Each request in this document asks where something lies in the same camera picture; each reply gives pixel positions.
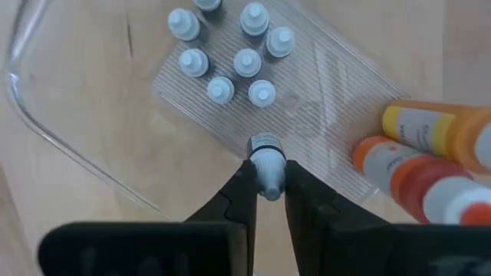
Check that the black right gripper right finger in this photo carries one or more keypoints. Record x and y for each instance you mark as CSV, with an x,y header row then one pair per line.
x,y
364,249

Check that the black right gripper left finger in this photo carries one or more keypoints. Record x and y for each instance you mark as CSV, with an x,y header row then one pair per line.
x,y
172,249

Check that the orange-red food coloring bottle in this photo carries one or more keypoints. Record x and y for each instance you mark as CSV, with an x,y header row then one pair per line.
x,y
383,165

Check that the yellow food coloring bottle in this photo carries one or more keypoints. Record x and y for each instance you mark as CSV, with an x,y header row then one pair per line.
x,y
418,130

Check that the clear plastic bin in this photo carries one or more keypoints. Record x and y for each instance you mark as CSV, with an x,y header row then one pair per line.
x,y
326,115

